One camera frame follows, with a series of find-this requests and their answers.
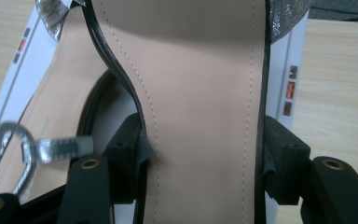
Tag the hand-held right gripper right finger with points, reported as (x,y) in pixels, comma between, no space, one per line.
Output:
(287,168)

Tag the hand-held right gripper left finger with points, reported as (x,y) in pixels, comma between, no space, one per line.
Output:
(127,161)

